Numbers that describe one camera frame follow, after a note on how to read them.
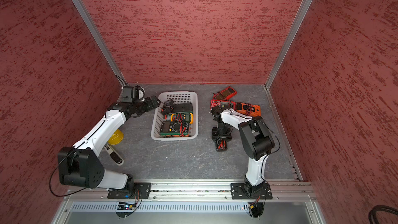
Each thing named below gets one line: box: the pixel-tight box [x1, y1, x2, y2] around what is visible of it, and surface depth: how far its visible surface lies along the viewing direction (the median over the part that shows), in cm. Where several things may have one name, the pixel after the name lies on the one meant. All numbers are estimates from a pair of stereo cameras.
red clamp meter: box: [209, 99, 237, 110], surface depth 103 cm
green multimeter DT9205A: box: [159, 121, 190, 136], surface depth 89 cm
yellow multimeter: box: [170, 113, 194, 124], surface depth 99 cm
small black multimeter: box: [160, 99, 174, 115], surface depth 97 cm
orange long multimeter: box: [235, 102, 262, 117], surface depth 105 cm
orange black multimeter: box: [163, 134, 191, 138], surface depth 90 cm
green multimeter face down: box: [172, 102, 194, 114], surface depth 105 cm
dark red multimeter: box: [211, 86, 238, 101], surface depth 112 cm
